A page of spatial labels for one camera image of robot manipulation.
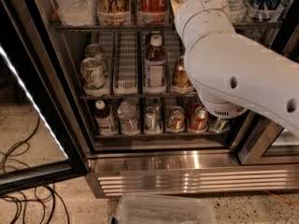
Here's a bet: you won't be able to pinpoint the water bottle bottom shelf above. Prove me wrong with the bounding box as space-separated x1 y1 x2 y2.
117 101 139 135

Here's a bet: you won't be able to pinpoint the iced tea bottle middle shelf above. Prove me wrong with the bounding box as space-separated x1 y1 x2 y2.
144 34 166 89

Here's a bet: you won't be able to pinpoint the rear green can left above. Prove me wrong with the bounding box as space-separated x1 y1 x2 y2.
85 44 107 75

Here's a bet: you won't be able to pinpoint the orange floor cable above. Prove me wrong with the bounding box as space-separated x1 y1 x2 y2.
264 189 299 207

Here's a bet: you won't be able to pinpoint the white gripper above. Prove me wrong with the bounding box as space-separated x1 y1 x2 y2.
170 0 234 47

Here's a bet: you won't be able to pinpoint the right fridge door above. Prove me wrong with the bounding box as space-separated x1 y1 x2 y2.
236 111 299 165

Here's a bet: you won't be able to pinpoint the steel fridge base grille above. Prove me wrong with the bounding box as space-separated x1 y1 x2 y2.
86 150 299 198

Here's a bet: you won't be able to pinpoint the green can bottom shelf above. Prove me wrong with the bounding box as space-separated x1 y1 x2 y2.
210 117 230 133

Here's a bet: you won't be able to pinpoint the clear plastic bin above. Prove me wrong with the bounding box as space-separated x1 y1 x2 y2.
115 193 217 224

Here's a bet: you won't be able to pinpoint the silver can bottom shelf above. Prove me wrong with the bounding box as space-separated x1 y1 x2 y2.
145 106 162 134

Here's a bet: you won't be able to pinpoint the clear water bottle top left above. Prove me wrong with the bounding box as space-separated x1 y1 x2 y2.
56 0 96 26

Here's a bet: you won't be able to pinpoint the front green 7up can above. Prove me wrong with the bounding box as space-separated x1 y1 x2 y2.
80 58 106 91

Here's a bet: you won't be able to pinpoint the gold can middle shelf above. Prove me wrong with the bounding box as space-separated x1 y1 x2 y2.
172 56 192 89

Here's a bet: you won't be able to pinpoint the gold can bottom shelf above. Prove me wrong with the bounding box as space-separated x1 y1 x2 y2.
167 106 185 132

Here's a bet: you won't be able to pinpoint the red can bottom shelf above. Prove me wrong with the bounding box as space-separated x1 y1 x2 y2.
189 107 208 133

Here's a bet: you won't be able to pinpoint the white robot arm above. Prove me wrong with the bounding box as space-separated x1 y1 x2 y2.
170 0 299 136

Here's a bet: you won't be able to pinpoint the tea bottle bottom shelf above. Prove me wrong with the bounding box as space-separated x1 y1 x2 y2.
94 100 118 135

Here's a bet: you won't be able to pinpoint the open glass fridge door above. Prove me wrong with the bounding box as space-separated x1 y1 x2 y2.
0 0 87 196

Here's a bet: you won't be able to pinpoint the black floor cables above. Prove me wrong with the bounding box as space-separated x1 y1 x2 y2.
0 115 71 224

